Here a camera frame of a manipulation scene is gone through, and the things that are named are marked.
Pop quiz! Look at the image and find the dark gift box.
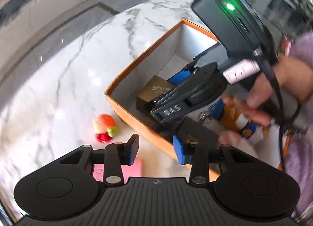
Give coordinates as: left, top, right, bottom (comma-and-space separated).
177, 118, 219, 149

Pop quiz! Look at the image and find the person's right hand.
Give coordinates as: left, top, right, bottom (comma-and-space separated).
220, 40, 301, 127

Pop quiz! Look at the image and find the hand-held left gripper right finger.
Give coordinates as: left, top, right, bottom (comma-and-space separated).
172, 135, 257, 184

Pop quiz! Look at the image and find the pink notebook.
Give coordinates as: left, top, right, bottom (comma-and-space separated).
84, 158, 143, 183

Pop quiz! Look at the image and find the gold gift box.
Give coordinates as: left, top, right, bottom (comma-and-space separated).
136, 75, 178, 113

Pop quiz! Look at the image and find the person's purple fuzzy robe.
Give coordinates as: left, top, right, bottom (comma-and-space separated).
285, 133, 313, 219

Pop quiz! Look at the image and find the black cabinet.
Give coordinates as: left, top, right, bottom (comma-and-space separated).
268, 0, 313, 33

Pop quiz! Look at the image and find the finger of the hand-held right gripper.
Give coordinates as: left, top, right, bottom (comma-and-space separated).
168, 45, 222, 87
145, 87, 189, 114

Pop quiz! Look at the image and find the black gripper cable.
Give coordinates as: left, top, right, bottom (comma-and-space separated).
254, 45, 302, 170

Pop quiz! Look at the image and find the orange cardboard box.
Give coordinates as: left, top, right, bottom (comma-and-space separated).
105, 19, 284, 181

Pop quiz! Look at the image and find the brown teddy bear plush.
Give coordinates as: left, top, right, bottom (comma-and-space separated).
210, 98, 269, 143

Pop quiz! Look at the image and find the person's right forearm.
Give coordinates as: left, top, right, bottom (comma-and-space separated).
286, 32, 313, 104

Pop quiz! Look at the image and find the crochet fruit toy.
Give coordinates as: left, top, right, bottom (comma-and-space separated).
93, 114, 118, 143

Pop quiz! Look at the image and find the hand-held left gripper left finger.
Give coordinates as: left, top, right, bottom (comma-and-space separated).
59, 134, 140, 184

